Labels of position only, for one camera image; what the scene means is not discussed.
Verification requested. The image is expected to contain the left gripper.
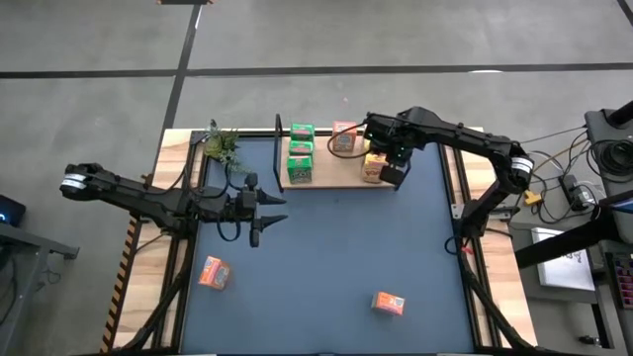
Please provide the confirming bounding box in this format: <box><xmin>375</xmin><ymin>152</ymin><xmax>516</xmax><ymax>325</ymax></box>
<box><xmin>227</xmin><ymin>173</ymin><xmax>290</xmax><ymax>248</ymax></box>

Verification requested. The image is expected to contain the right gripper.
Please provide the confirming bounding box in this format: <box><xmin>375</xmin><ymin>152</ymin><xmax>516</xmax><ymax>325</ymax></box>
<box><xmin>365</xmin><ymin>105</ymin><xmax>437</xmax><ymax>189</ymax></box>

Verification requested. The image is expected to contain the yellow Corn Pops cereal box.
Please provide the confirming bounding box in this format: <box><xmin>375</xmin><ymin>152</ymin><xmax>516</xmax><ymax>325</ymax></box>
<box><xmin>361</xmin><ymin>150</ymin><xmax>390</xmax><ymax>185</ymax></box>

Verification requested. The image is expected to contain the orange Mini Wheats cereal box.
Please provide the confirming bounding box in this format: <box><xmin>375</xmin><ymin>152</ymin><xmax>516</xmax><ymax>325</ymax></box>
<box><xmin>197</xmin><ymin>254</ymin><xmax>231</xmax><ymax>291</ymax></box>
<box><xmin>370</xmin><ymin>291</ymin><xmax>407</xmax><ymax>317</ymax></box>
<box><xmin>331</xmin><ymin>120</ymin><xmax>358</xmax><ymax>153</ymax></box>

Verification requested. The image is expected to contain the green Apple Jacks cereal box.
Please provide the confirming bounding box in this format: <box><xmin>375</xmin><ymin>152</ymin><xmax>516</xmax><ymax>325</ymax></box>
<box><xmin>288</xmin><ymin>139</ymin><xmax>316</xmax><ymax>157</ymax></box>
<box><xmin>289</xmin><ymin>122</ymin><xmax>317</xmax><ymax>142</ymax></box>
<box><xmin>286</xmin><ymin>154</ymin><xmax>315</xmax><ymax>186</ymax></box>

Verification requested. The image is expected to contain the small green artificial plant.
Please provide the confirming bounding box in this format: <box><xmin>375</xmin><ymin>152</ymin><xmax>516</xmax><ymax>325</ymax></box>
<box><xmin>202</xmin><ymin>118</ymin><xmax>252</xmax><ymax>175</ymax></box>

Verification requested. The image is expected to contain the light wooden side board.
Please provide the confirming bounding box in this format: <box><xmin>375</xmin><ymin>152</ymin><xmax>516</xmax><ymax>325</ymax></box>
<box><xmin>112</xmin><ymin>129</ymin><xmax>197</xmax><ymax>350</ymax></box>
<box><xmin>444</xmin><ymin>127</ymin><xmax>539</xmax><ymax>347</ymax></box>

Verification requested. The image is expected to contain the black power adapter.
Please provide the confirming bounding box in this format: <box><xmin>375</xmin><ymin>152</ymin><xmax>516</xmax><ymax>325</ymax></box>
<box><xmin>559</xmin><ymin>173</ymin><xmax>594</xmax><ymax>212</ymax></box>

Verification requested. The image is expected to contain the yellow black hazard tape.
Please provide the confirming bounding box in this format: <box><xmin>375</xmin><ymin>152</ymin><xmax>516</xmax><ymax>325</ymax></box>
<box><xmin>100</xmin><ymin>172</ymin><xmax>152</xmax><ymax>355</ymax></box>

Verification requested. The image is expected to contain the black diagonal beam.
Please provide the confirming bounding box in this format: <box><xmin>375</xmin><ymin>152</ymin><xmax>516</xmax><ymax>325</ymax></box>
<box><xmin>513</xmin><ymin>190</ymin><xmax>633</xmax><ymax>271</ymax></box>

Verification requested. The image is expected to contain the black equipment stand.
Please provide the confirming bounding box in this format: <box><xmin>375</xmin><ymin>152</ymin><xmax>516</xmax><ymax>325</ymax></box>
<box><xmin>584</xmin><ymin>100</ymin><xmax>633</xmax><ymax>199</ymax></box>

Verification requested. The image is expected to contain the white paper sheet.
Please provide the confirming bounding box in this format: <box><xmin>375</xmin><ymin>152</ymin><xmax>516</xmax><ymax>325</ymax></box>
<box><xmin>530</xmin><ymin>225</ymin><xmax>597</xmax><ymax>292</ymax></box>

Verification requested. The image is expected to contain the grey metal desk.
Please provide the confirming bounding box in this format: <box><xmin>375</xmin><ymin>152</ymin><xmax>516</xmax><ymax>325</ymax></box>
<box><xmin>0</xmin><ymin>221</ymin><xmax>80</xmax><ymax>356</ymax></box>

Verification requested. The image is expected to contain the black monitor with blue light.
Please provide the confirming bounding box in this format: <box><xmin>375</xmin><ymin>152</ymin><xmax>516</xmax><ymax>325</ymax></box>
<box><xmin>0</xmin><ymin>193</ymin><xmax>28</xmax><ymax>228</ymax></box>

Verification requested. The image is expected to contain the keyboard with coloured keys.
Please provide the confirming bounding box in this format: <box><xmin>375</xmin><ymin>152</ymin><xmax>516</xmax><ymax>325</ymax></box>
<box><xmin>603</xmin><ymin>250</ymin><xmax>633</xmax><ymax>312</ymax></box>

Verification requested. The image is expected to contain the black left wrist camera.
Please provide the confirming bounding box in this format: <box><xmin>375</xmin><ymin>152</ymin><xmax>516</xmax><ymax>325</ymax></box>
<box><xmin>235</xmin><ymin>192</ymin><xmax>256</xmax><ymax>219</ymax></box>

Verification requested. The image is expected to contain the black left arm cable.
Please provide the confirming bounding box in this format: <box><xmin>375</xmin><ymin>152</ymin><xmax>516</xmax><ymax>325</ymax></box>
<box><xmin>216</xmin><ymin>216</ymin><xmax>242</xmax><ymax>244</ymax></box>

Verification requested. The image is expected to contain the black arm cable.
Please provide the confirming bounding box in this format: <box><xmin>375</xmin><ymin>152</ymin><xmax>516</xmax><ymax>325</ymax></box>
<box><xmin>216</xmin><ymin>216</ymin><xmax>242</xmax><ymax>244</ymax></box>
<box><xmin>325</xmin><ymin>121</ymin><xmax>371</xmax><ymax>161</ymax></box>

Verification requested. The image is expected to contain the wooden shelf with black frame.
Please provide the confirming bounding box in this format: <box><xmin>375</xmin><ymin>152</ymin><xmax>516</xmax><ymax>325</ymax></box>
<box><xmin>273</xmin><ymin>112</ymin><xmax>413</xmax><ymax>194</ymax></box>

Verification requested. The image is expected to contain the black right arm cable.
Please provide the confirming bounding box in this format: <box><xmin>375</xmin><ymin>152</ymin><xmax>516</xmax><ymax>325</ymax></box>
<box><xmin>325</xmin><ymin>121</ymin><xmax>371</xmax><ymax>161</ymax></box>

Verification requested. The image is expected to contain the black metal table frame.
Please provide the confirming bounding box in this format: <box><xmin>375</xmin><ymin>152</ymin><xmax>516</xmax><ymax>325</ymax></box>
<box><xmin>118</xmin><ymin>129</ymin><xmax>550</xmax><ymax>356</ymax></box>

